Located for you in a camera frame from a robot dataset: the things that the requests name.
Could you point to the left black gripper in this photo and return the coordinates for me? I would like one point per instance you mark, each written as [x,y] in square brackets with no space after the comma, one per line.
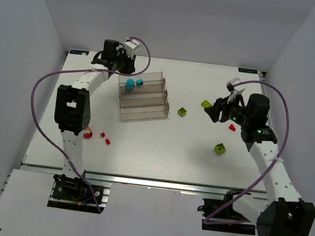
[127,63]

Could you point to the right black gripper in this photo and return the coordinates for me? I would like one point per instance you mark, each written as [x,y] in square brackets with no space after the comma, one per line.
[223,110]

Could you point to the green 2x4 lego brick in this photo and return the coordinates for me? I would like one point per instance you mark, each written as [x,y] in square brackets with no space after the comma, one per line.
[206,104]

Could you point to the teal round lego piece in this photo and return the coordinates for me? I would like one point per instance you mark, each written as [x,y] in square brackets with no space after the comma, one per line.
[129,85]

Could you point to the green 2x2 lego brick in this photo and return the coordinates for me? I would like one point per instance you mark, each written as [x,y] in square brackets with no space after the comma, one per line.
[182,112]

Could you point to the small teal lego brick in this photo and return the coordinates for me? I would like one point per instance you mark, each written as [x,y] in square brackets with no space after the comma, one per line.
[139,82]

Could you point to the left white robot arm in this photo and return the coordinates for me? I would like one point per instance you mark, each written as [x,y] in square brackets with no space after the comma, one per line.
[72,109]

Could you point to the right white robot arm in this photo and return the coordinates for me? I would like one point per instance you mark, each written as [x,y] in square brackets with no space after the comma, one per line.
[286,213]

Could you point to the red lego cone piece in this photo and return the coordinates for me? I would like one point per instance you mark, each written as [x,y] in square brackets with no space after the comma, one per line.
[232,127]

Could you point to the green lego brick near right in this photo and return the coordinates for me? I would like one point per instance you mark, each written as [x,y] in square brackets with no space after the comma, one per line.
[219,149]

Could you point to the left blue table label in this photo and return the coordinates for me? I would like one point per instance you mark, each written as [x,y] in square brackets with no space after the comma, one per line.
[78,52]

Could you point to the blue table label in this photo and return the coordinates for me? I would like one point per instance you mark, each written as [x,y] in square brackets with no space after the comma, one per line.
[247,70]
[78,52]

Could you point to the clear tiered acrylic container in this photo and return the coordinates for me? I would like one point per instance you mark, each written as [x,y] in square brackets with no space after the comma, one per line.
[149,101]

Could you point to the right blue table label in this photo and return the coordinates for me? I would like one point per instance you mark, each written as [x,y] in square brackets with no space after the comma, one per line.
[247,70]

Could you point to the red round lego piece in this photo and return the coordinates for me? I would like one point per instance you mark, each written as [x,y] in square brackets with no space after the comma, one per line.
[88,133]

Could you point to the small red lego tile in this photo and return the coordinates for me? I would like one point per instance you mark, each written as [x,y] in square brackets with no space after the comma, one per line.
[108,141]

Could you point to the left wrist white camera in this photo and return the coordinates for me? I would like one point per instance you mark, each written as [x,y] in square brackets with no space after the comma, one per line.
[131,46]

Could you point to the wrist white camera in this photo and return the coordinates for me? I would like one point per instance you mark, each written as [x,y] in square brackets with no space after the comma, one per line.
[131,46]
[234,92]

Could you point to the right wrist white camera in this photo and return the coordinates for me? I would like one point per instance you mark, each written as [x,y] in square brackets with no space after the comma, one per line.
[234,92]

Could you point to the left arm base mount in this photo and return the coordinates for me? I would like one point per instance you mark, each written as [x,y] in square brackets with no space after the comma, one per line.
[74,194]

